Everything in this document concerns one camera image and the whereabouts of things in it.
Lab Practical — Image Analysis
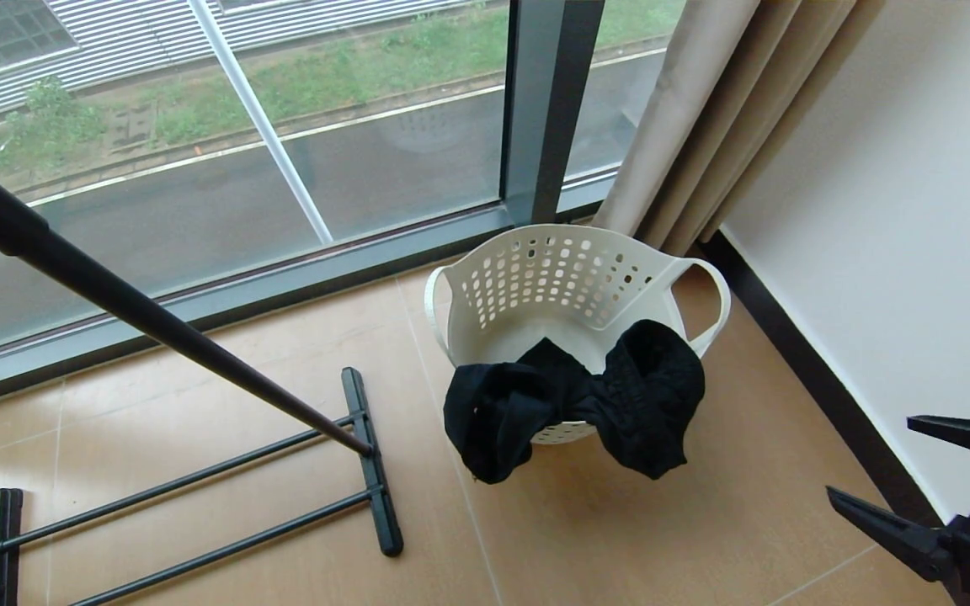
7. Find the heap of clothes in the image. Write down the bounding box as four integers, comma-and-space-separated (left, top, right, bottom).
442, 319, 706, 486

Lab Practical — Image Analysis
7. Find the white laundry basket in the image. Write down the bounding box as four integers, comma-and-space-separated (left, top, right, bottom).
424, 223, 733, 447

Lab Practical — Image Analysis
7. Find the beige curtain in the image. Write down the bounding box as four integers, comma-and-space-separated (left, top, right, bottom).
593, 0, 887, 258

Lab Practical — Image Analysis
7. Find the window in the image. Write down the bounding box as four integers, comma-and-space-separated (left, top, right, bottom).
0, 0, 688, 413

